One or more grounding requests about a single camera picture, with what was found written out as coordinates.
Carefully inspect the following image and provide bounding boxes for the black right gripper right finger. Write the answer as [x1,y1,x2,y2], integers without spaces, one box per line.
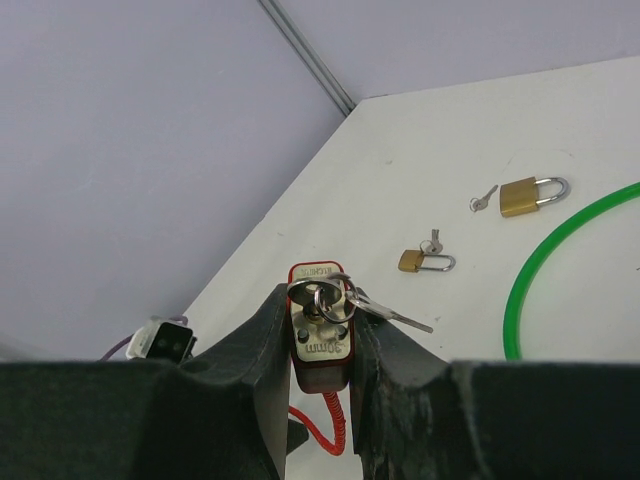
[350,312,639,479]

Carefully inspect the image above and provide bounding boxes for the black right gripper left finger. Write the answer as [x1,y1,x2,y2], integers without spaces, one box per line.
[1,285,290,479]

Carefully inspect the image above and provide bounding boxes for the red cable lock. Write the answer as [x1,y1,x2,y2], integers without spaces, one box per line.
[286,260,355,456]

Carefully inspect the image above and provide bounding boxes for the keys of red lock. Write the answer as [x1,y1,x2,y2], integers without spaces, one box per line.
[287,272,433,333]

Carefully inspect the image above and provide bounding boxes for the small brass padlock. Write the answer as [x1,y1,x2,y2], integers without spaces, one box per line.
[397,250,456,273]

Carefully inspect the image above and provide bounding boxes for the keys of large padlock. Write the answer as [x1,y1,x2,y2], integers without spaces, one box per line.
[469,185,498,212]

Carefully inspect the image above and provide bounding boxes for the large brass padlock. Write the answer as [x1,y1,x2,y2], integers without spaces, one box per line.
[499,177,570,218]

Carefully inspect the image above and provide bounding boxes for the keys of small padlock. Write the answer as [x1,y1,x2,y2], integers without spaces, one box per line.
[420,229,443,256]

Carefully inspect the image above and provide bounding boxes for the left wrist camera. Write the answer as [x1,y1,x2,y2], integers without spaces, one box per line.
[125,315,197,364]

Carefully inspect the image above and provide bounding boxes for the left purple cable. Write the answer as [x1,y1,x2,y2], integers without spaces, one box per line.
[99,315,189,364]

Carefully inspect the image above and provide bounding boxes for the green cable lock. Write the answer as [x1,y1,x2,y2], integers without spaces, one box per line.
[502,182,639,361]

